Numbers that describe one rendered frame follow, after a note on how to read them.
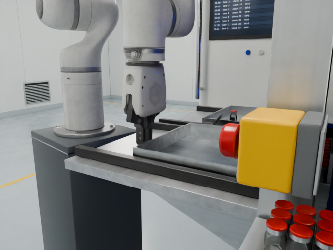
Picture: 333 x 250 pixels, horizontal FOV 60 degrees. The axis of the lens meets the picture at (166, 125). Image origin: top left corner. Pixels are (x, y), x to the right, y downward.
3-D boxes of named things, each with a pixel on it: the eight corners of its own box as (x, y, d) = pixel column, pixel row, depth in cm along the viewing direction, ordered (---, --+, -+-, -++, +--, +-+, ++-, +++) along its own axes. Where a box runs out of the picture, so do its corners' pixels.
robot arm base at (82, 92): (43, 130, 92) (37, 71, 88) (94, 121, 106) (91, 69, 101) (72, 142, 79) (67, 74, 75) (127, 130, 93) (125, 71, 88)
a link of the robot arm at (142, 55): (148, 47, 52) (148, 64, 53) (172, 48, 59) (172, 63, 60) (112, 47, 56) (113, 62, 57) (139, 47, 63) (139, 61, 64)
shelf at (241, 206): (334, 127, 96) (334, 122, 95) (322, 239, 37) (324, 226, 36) (200, 113, 119) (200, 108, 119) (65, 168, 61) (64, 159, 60)
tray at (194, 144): (331, 155, 63) (333, 140, 62) (326, 208, 41) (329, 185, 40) (190, 134, 79) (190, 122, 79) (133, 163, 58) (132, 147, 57)
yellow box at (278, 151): (317, 174, 33) (325, 111, 31) (311, 201, 26) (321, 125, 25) (249, 162, 36) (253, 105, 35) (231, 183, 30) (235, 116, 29)
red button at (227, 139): (257, 155, 34) (259, 122, 33) (248, 166, 31) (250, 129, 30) (226, 150, 36) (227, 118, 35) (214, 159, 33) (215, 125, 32)
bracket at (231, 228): (268, 255, 54) (274, 190, 51) (264, 265, 51) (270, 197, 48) (124, 208, 70) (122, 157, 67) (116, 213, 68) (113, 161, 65)
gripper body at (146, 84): (144, 59, 52) (144, 119, 55) (172, 58, 61) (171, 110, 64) (113, 58, 56) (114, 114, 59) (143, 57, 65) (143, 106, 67)
